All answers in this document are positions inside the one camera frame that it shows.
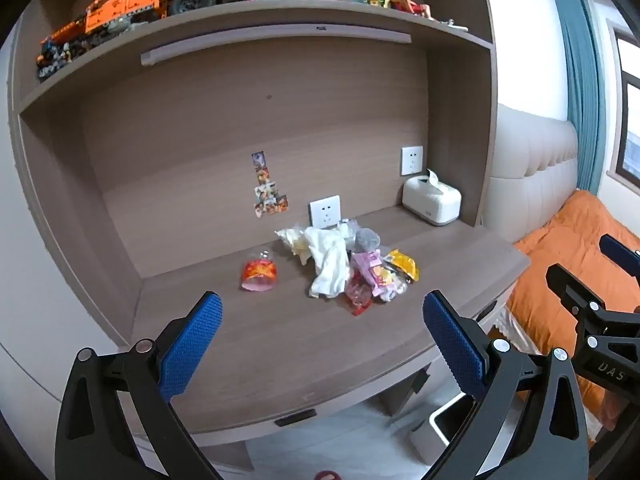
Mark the clear colourful snack packet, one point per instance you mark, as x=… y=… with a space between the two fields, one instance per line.
x=392 y=285

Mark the window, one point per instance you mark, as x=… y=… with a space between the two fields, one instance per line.
x=627 y=110

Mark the white tissue box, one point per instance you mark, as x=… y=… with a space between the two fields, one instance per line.
x=432 y=205

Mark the cartoon sticker strip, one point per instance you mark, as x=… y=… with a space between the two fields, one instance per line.
x=264 y=190

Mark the wooden desk shelf unit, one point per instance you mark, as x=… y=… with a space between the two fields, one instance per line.
x=200 y=110

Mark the white wall socket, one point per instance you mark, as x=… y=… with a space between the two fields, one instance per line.
x=325 y=211
x=412 y=160

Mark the red orange plastic cup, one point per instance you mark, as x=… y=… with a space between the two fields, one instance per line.
x=260 y=272

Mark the red-haired figurine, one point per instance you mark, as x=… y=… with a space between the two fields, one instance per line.
x=405 y=2

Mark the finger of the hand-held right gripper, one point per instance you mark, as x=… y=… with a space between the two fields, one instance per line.
x=570 y=287
x=622 y=255

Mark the beige padded headboard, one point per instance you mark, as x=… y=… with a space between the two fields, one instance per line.
x=535 y=175

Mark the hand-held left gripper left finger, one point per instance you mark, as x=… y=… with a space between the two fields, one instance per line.
x=192 y=345

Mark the blue curtain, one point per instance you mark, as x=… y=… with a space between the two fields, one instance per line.
x=580 y=85

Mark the small white toy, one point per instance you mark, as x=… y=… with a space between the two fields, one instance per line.
x=454 y=25

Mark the white crumpled tissue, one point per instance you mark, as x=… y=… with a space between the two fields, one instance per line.
x=330 y=260

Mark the grey ball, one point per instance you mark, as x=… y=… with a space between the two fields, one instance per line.
x=367 y=240

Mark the under-shelf light bar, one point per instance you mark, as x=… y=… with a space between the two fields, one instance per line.
x=275 y=35

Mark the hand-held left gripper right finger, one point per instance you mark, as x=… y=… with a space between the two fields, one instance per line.
x=452 y=345

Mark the white square trash bin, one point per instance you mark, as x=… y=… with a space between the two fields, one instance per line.
x=425 y=435

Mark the yellow snack packet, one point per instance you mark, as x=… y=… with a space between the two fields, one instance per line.
x=402 y=264

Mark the red slipper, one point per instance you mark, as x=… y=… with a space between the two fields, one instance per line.
x=326 y=476

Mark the red snack packet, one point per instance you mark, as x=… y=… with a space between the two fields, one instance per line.
x=359 y=297

